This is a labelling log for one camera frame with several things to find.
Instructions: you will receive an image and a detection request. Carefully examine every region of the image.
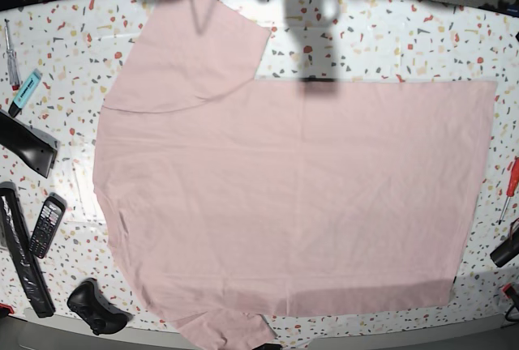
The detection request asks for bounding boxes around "pink T-shirt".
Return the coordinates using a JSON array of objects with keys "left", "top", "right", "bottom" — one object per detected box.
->
[{"left": 93, "top": 0, "right": 497, "bottom": 349}]

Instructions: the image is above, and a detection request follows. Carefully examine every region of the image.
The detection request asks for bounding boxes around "black remote control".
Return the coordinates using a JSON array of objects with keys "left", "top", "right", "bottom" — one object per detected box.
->
[{"left": 29, "top": 193, "right": 66, "bottom": 259}]

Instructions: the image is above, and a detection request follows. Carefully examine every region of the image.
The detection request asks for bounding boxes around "black game controller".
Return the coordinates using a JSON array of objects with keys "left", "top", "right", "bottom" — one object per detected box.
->
[{"left": 66, "top": 278, "right": 132, "bottom": 335}]

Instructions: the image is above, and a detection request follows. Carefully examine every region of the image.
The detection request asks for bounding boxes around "turquoise highlighter marker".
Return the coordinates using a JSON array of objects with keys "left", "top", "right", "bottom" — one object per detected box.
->
[{"left": 8, "top": 69, "right": 42, "bottom": 118}]

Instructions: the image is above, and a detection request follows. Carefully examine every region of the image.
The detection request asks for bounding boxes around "long black wrapped bar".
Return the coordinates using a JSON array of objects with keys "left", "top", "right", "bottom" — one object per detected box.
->
[{"left": 1, "top": 181, "right": 55, "bottom": 318}]

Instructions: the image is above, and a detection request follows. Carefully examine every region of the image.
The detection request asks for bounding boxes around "small red black clip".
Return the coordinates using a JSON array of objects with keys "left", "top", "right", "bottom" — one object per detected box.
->
[{"left": 502, "top": 284, "right": 515, "bottom": 298}]

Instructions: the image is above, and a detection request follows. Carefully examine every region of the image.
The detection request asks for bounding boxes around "red clamp at left edge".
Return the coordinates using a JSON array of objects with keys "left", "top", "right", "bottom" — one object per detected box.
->
[{"left": 0, "top": 304, "right": 14, "bottom": 318}]

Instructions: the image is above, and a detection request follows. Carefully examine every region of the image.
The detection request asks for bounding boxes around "clear handle screwdriver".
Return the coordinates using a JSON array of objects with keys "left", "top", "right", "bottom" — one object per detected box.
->
[{"left": 4, "top": 19, "right": 21, "bottom": 91}]

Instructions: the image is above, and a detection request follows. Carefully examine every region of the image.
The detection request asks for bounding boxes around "red handle screwdriver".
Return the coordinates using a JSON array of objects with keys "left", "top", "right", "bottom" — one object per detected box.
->
[{"left": 498, "top": 157, "right": 519, "bottom": 224}]

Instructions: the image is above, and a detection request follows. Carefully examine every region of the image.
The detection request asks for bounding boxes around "black cylinder with wires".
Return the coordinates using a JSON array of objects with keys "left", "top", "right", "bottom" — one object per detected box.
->
[{"left": 490, "top": 219, "right": 518, "bottom": 268}]

